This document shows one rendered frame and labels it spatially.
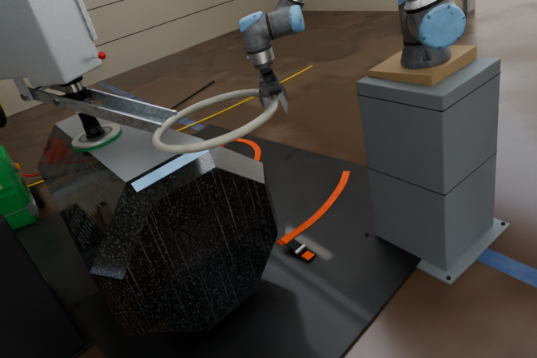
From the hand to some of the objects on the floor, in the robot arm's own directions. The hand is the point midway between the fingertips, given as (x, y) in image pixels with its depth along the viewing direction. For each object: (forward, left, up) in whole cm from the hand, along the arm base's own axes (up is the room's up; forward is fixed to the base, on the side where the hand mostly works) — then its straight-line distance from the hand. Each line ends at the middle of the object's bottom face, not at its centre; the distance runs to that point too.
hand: (278, 113), depth 160 cm
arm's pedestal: (-58, +9, -90) cm, 108 cm away
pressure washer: (+137, -199, -71) cm, 252 cm away
